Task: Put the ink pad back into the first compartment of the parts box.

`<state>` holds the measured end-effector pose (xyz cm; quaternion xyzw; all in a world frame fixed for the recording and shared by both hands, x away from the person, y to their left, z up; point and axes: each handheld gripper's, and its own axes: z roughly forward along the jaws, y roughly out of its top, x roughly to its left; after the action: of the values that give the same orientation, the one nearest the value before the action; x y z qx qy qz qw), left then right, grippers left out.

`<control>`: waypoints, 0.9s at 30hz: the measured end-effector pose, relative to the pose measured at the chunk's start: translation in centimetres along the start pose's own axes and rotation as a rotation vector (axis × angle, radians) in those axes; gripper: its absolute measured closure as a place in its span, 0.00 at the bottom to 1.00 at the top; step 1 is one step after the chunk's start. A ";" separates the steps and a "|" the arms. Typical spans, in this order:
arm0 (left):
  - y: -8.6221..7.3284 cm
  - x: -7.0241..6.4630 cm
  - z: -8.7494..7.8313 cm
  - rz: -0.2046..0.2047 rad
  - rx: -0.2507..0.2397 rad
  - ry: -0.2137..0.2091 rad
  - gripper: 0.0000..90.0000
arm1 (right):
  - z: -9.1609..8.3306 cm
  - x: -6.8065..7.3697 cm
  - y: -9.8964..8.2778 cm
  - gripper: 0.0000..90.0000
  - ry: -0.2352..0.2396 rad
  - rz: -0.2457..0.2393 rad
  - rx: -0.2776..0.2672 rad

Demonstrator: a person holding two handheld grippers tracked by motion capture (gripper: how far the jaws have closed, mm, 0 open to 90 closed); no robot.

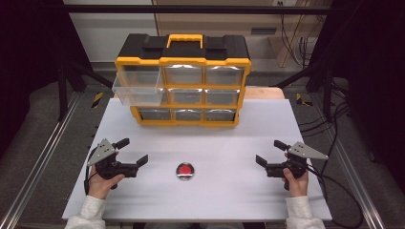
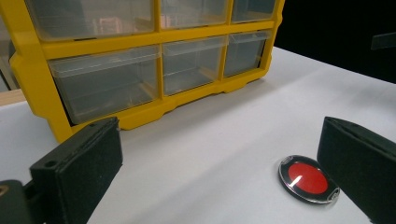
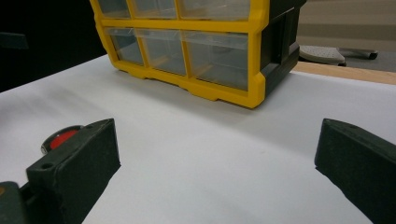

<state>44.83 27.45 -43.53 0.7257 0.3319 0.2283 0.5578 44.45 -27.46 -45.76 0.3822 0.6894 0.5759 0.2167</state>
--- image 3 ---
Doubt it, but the red round object black rim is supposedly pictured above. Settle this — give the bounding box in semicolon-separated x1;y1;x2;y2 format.
40;124;85;155

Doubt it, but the dark object in background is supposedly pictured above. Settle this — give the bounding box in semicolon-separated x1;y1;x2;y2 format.
0;32;30;50

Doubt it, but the yellow black drawer organizer cabinet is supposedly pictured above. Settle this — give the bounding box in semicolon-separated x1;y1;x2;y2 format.
89;0;307;109

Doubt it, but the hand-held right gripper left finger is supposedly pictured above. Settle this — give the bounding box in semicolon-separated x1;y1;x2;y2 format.
19;118;121;224

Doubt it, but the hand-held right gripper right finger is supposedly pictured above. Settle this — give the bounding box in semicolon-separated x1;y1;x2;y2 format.
314;118;396;224

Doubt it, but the clear plastic drawer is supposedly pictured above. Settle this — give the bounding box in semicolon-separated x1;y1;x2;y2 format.
177;0;251;21
130;0;178;20
135;28;188;77
105;27;145;66
96;0;132;20
181;30;249;91

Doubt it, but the grey perforated stand base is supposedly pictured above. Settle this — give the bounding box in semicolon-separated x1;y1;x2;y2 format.
298;45;379;67

